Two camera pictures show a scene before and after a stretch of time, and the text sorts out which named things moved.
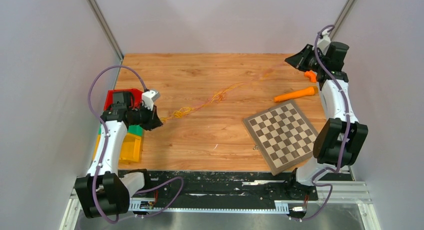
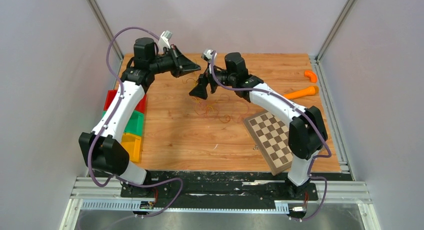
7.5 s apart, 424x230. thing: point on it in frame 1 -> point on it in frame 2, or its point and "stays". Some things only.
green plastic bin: x=137 y=129 stays
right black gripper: x=299 y=60 -> x=200 y=90
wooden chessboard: x=284 y=135 stays
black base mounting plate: x=173 y=187 stays
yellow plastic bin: x=131 y=149 stays
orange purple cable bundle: x=218 y=97 -> x=220 y=107
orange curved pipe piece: x=311 y=75 stays
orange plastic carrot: x=309 y=91 stays
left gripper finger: x=158 y=122 -> x=188 y=66
